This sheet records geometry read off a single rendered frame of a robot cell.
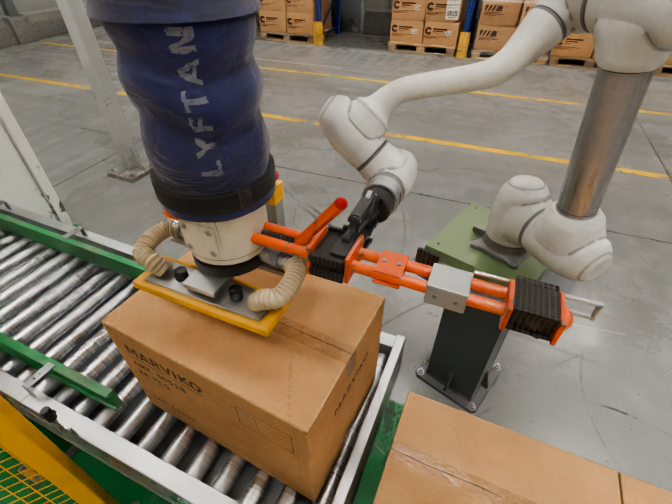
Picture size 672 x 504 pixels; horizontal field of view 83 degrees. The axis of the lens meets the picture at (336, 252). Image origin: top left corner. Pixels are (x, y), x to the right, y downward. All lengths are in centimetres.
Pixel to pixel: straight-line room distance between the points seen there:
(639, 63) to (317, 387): 91
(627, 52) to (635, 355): 184
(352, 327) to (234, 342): 28
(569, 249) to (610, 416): 119
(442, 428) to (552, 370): 109
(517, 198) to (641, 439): 133
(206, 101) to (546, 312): 60
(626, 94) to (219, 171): 84
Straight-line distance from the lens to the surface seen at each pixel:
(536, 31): 105
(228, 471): 124
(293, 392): 85
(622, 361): 250
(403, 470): 123
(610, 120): 107
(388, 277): 67
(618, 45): 100
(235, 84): 63
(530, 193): 132
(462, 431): 131
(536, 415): 209
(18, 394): 159
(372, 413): 121
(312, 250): 70
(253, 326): 76
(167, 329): 102
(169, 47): 60
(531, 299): 68
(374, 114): 92
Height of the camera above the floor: 169
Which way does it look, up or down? 40 degrees down
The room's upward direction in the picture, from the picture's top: straight up
